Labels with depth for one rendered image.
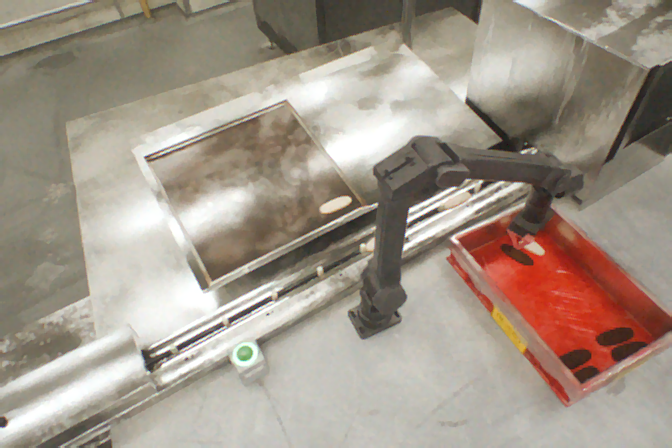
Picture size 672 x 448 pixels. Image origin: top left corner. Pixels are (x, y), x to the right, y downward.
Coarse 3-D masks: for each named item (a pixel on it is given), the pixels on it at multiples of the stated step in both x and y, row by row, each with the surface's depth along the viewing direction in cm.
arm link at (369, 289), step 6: (366, 276) 114; (366, 282) 114; (372, 282) 113; (360, 288) 117; (366, 288) 115; (372, 288) 112; (378, 288) 111; (360, 294) 119; (366, 294) 116; (372, 294) 112; (366, 300) 115; (366, 306) 118; (372, 306) 115
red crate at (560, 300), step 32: (448, 256) 133; (480, 256) 134; (544, 256) 133; (512, 288) 127; (544, 288) 126; (576, 288) 126; (544, 320) 120; (576, 320) 120; (608, 320) 119; (608, 352) 114
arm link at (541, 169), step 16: (448, 144) 90; (464, 160) 88; (480, 160) 91; (496, 160) 94; (512, 160) 97; (528, 160) 100; (544, 160) 104; (560, 160) 107; (432, 176) 85; (448, 176) 85; (464, 176) 87; (480, 176) 95; (496, 176) 97; (512, 176) 99; (528, 176) 102; (544, 176) 103
